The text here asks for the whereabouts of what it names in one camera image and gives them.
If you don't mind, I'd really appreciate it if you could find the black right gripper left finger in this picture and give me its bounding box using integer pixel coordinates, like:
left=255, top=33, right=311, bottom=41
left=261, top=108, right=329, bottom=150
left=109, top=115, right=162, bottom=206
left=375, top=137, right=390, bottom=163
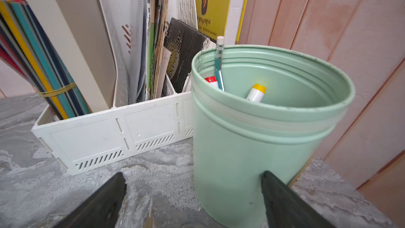
left=55, top=172, right=127, bottom=228

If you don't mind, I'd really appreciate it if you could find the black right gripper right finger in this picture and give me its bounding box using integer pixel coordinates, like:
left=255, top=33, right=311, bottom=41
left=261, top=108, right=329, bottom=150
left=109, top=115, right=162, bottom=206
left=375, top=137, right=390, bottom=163
left=261, top=171, right=334, bottom=228

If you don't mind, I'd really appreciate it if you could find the white file organizer rack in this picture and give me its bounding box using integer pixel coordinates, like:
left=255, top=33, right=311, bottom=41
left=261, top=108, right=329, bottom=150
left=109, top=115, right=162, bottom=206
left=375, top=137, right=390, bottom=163
left=27, top=0, right=194, bottom=175

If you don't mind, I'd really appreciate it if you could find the mint green pen cup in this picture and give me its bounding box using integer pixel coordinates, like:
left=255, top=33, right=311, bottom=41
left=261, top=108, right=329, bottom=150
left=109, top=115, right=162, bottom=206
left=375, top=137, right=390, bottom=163
left=191, top=45, right=355, bottom=228

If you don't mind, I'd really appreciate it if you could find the yellow capped white marker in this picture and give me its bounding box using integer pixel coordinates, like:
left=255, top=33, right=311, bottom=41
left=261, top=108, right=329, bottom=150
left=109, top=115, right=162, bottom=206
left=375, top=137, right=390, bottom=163
left=246, top=83, right=266, bottom=103

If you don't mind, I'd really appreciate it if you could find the red capped white marker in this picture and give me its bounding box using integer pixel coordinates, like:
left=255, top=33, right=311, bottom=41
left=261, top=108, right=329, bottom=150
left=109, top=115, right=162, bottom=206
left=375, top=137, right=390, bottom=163
left=205, top=76, right=219, bottom=88

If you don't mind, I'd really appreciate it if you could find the stack of magazines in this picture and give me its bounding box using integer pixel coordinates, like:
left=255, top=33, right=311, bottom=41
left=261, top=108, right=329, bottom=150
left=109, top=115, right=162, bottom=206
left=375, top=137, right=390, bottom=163
left=129, top=0, right=168, bottom=103

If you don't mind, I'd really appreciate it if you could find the teal mechanical pencil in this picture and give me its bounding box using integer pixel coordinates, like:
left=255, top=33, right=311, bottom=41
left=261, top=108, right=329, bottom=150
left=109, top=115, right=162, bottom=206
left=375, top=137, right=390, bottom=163
left=215, top=36, right=225, bottom=91

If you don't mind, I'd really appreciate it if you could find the bundle of coloured folders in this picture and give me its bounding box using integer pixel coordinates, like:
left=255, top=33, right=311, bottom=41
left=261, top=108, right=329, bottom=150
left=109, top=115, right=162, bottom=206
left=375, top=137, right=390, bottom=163
left=1, top=0, right=92, bottom=119

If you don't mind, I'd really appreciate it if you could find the black booklet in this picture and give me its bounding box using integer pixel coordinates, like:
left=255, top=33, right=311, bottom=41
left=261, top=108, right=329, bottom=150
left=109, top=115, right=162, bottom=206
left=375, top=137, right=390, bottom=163
left=164, top=18, right=210, bottom=93

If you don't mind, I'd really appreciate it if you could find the yellow book with animal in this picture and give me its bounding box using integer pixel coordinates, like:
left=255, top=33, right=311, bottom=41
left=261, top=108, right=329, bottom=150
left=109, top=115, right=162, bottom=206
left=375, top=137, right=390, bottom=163
left=196, top=0, right=230, bottom=40

